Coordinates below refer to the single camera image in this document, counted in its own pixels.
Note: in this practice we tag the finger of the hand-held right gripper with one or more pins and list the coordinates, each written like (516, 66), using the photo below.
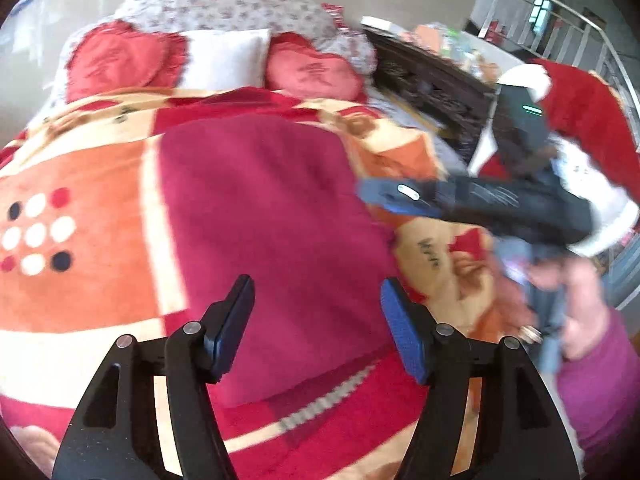
(395, 195)

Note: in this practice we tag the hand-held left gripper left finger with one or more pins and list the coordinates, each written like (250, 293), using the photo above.
(234, 330)

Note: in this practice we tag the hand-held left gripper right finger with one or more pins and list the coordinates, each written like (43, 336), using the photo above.
(402, 335)

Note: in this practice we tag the maroon sweatshirt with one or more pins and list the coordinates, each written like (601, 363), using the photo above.
(270, 220)

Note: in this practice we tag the person's right forearm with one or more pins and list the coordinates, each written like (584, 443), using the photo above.
(600, 400)

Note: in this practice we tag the person's right hand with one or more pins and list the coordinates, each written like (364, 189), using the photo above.
(585, 310)

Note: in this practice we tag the dark carved wooden cabinet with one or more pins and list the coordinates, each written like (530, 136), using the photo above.
(430, 90)

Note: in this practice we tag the red white plush costume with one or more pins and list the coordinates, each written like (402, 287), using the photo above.
(590, 105)

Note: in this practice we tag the red heart pillow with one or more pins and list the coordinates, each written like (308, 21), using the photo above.
(115, 62)
(315, 72)

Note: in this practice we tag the printed fleece blanket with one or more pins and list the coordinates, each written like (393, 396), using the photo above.
(90, 285)

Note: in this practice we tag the metal railing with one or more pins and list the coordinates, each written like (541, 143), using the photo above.
(575, 25)

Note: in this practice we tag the white pillow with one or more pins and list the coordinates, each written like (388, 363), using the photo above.
(225, 57)

